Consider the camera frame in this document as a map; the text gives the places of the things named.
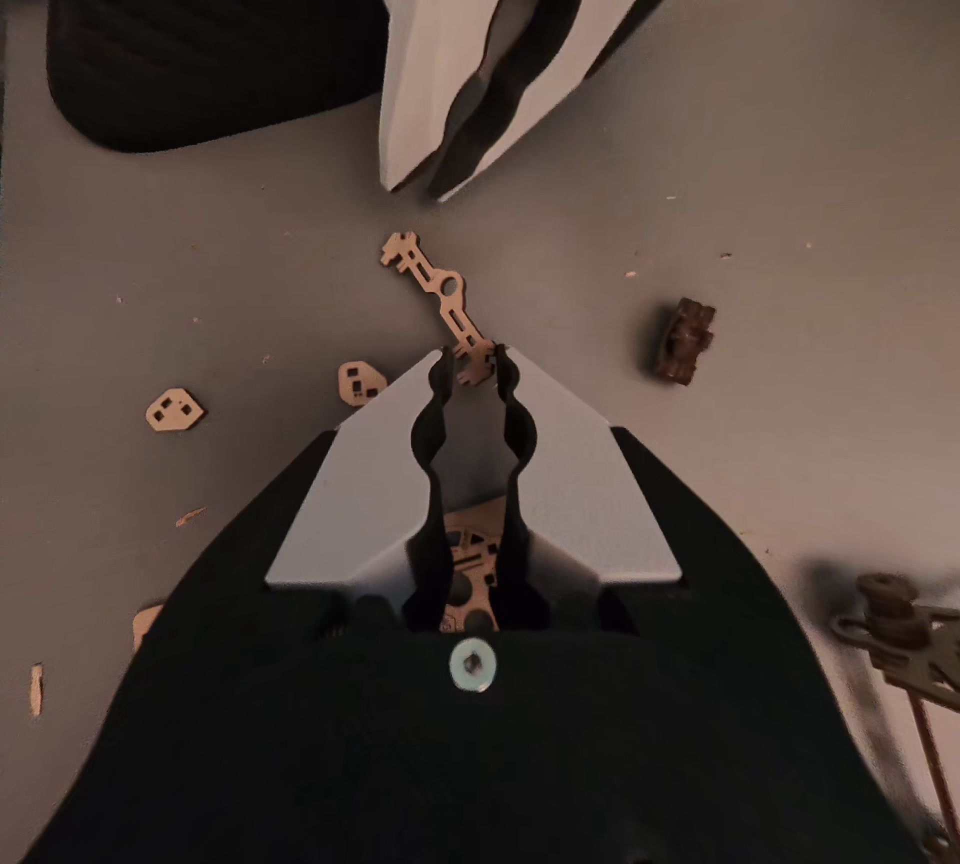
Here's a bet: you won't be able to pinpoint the dark brown wooden part block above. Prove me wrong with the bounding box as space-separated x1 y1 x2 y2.
655 297 717 387

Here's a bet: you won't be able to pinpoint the long wooden model part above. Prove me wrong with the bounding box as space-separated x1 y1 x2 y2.
381 230 500 387

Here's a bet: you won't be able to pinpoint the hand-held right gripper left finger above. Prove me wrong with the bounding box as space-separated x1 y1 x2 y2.
266 346 456 633

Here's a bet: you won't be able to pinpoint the laser-cut wooden parts sheet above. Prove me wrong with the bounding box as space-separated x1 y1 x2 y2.
132 510 501 653

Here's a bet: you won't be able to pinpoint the small wooden model part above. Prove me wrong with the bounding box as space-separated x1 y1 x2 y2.
145 387 206 433
337 361 390 406

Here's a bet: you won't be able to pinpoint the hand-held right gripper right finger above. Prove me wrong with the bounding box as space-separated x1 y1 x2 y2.
493 343 684 633

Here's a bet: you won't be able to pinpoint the partly built wooden model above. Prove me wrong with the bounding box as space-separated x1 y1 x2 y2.
829 573 960 864

